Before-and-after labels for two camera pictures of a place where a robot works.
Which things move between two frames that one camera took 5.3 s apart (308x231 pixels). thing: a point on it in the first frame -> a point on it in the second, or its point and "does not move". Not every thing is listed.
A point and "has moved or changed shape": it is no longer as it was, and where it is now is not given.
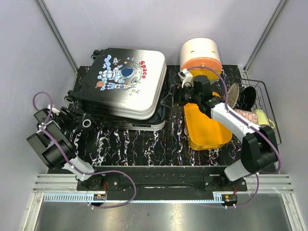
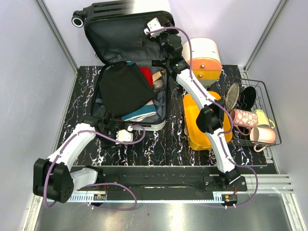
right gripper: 178,91 -> 168,23
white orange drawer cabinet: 201,51 does not move
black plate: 247,97 does not move
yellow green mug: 263,119 does not move
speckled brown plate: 233,94 does not move
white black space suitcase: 123,89 has moved or changed shape
